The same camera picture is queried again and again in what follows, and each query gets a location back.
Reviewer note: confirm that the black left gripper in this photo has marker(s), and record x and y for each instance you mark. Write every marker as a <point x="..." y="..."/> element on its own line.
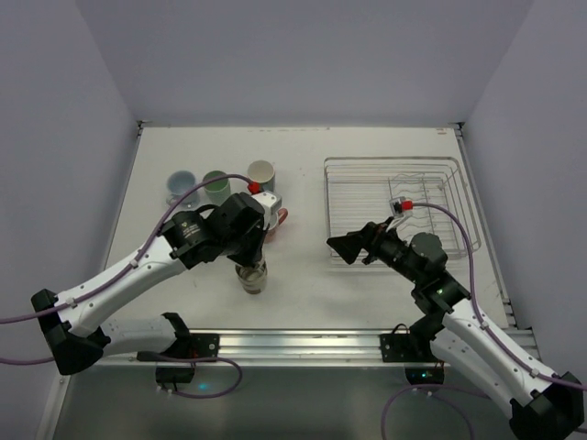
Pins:
<point x="250" y="256"/>

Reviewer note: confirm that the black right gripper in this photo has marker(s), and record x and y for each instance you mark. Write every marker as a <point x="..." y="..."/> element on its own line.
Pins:
<point x="371" y="240"/>

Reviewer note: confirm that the sage green cup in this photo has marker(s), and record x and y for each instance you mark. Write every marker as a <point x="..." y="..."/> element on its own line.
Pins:
<point x="218" y="187"/>

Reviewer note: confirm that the pink mug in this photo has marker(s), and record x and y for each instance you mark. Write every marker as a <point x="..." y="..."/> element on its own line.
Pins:
<point x="277" y="224"/>

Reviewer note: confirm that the cream cup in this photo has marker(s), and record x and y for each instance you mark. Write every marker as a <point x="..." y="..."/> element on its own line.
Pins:
<point x="253" y="280"/>

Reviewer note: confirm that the teal grey mug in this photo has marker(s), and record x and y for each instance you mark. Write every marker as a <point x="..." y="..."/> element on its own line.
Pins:
<point x="262" y="172"/>

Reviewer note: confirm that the pale blue footed cup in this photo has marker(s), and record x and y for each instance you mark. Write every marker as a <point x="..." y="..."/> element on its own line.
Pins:
<point x="179" y="183"/>

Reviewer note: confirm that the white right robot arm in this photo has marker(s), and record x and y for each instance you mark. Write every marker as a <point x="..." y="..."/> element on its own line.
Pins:
<point x="538" y="402"/>

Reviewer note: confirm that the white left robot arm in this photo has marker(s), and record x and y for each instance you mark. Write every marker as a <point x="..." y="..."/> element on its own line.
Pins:
<point x="78" y="324"/>

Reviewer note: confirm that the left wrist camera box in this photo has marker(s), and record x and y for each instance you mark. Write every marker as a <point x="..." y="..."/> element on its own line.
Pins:
<point x="271" y="202"/>

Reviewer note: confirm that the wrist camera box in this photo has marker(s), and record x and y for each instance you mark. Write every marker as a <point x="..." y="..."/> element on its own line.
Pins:
<point x="401" y="209"/>
<point x="271" y="202"/>

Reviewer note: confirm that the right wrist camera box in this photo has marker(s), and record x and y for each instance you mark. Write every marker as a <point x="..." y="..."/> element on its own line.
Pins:
<point x="401" y="209"/>

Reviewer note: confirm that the metal wire dish rack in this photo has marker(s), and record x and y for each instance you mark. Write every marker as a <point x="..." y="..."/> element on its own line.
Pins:
<point x="405" y="191"/>

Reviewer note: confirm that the aluminium front rail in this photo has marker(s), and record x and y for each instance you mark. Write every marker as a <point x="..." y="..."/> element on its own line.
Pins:
<point x="300" y="348"/>

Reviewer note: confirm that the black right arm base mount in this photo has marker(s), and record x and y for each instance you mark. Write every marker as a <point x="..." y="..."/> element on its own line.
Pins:
<point x="410" y="345"/>

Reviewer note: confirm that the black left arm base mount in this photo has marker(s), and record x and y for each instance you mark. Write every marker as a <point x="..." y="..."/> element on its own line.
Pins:
<point x="186" y="345"/>

